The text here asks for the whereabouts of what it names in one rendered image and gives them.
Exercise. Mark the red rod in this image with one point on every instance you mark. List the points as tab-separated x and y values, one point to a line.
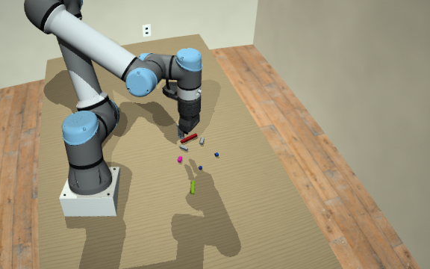
189	138

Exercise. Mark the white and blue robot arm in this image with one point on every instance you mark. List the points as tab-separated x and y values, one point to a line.
83	132

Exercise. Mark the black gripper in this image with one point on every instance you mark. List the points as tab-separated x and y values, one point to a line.
189	106

